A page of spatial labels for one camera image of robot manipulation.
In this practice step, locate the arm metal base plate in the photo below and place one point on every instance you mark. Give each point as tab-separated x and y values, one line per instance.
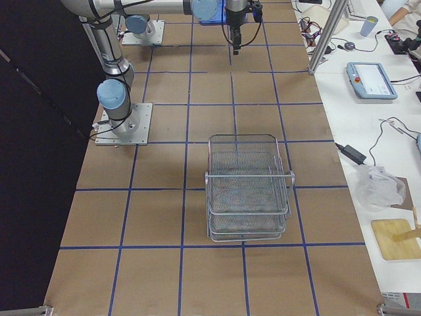
134	130
129	39

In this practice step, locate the blue teach pendant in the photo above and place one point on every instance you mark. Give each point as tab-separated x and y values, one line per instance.
370	81

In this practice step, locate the wooden board stand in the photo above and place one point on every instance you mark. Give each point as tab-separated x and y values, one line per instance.
396	239

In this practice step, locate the black power adapter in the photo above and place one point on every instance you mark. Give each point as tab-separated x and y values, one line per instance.
350	152

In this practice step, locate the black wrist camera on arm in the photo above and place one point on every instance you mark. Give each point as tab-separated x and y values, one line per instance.
255	8

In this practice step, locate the aluminium frame post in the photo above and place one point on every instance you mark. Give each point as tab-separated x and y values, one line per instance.
330	26

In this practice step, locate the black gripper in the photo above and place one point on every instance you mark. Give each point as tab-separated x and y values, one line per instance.
235	19

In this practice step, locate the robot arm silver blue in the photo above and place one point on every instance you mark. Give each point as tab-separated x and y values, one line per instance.
114	93
140	26

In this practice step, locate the light blue cup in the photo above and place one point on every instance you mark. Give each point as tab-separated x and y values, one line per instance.
368	25

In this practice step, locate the silver wire mesh shelf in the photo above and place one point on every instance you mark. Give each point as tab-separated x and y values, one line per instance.
247	189

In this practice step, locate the clear plastic bag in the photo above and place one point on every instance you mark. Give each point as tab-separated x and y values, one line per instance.
375	186

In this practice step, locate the blue plastic tray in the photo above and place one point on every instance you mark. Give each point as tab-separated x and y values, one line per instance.
217	19

